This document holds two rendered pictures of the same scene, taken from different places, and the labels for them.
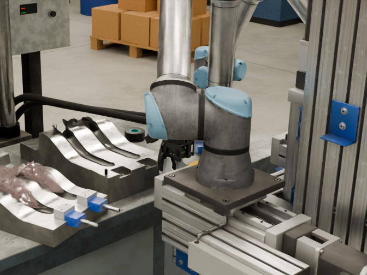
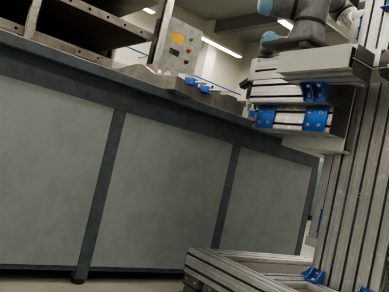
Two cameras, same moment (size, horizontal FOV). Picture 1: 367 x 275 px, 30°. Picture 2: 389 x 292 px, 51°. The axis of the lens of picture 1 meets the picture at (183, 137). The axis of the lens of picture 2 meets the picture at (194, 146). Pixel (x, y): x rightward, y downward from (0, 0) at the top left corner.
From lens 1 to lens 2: 124 cm
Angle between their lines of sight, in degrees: 25
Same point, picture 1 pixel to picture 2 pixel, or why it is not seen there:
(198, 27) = not seen: hidden behind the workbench
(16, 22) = (165, 55)
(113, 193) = (213, 102)
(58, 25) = (187, 71)
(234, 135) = (318, 7)
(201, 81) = not seen: hidden behind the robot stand
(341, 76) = not seen: outside the picture
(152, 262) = (226, 172)
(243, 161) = (321, 28)
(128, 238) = (216, 141)
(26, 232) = (157, 82)
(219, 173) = (304, 30)
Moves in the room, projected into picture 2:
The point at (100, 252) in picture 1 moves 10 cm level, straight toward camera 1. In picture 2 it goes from (197, 136) to (197, 134)
